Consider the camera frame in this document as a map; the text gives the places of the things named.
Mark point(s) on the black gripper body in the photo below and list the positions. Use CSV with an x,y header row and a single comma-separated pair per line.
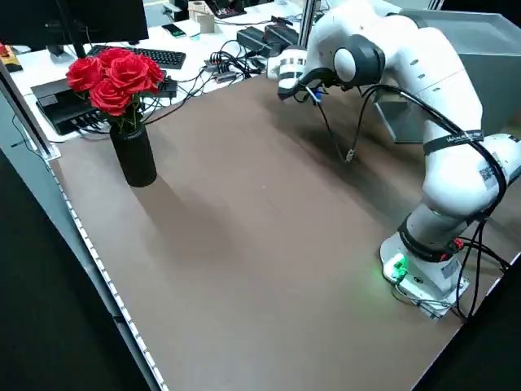
x,y
290,95

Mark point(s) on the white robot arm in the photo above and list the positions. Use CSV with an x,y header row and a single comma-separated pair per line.
x,y
447,81

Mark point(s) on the grey drawer cabinet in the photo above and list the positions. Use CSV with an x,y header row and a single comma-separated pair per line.
x,y
488,36

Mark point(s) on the black power brick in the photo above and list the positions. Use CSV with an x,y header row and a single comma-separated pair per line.
x,y
283,36
252,38

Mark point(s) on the grey usb hub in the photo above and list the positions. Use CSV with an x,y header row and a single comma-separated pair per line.
x,y
220,69

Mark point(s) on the white desk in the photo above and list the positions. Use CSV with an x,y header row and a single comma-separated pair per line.
x,y
195,45

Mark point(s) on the black electronics board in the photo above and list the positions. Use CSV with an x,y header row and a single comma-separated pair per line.
x,y
226,9

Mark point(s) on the small black hub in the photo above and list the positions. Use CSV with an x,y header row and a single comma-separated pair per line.
x,y
167,87

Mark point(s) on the phone with green screen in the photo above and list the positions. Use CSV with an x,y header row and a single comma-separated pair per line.
x,y
175,30

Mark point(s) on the black keyboard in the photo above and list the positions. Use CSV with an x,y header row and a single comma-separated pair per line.
x,y
154,57

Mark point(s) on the red rose bouquet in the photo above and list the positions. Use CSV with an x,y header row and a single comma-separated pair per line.
x,y
122,73

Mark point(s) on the black cylindrical vase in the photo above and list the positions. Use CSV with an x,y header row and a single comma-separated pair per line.
x,y
134,163

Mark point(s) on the black docking box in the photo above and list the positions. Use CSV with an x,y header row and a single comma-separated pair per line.
x,y
57,106

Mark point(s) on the black computer monitor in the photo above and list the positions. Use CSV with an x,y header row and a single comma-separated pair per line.
x,y
61,20

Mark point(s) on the red and wooden object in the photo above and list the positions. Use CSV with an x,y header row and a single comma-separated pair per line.
x,y
8,57

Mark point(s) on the aluminium profile post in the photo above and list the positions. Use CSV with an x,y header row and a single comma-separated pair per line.
x,y
311,20

